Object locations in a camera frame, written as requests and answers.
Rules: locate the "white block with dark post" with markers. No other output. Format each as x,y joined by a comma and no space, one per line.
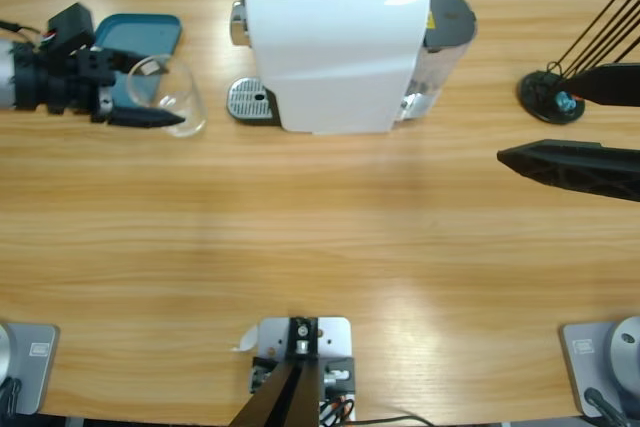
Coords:
330,332

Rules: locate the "blue coffee capsule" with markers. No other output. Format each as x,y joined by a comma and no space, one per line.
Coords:
565,100

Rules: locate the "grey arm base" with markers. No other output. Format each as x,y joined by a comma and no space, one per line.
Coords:
585,347
35,347

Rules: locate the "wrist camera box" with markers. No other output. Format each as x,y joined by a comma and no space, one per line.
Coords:
70,27

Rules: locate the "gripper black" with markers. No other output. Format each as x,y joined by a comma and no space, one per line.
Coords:
80,82

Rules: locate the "black capsule holder with rods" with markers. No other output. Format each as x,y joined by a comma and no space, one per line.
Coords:
537,92

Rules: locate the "clear drinking glass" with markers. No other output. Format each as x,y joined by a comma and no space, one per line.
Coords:
192,112

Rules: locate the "white paper tag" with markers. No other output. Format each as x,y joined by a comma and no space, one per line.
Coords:
248,339

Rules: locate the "clear water tank dark lid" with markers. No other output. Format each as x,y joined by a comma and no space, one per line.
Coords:
450,17

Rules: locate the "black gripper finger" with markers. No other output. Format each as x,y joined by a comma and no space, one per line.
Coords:
575,164
615,84

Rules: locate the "teal plastic tray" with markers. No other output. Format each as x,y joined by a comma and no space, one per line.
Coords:
145,32

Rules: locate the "white capsule coffee machine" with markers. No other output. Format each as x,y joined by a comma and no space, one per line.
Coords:
330,57

